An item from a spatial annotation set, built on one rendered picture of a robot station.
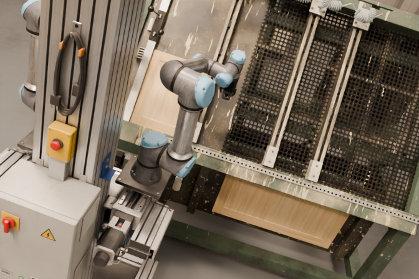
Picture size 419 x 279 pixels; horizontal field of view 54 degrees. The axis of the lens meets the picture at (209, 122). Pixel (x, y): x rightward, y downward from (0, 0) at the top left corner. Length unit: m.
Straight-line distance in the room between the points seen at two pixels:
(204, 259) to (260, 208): 0.55
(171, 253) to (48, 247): 1.56
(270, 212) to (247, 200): 0.18
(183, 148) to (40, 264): 0.71
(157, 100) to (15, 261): 1.28
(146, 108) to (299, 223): 1.38
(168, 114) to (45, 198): 1.21
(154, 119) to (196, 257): 1.10
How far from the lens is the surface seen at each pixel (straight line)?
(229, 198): 3.01
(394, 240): 2.98
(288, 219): 3.10
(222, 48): 2.65
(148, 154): 1.88
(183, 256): 3.10
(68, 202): 1.59
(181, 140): 1.74
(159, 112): 2.60
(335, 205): 2.71
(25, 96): 2.12
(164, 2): 2.73
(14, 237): 1.72
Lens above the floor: 2.37
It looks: 32 degrees down
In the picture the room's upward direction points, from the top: 18 degrees clockwise
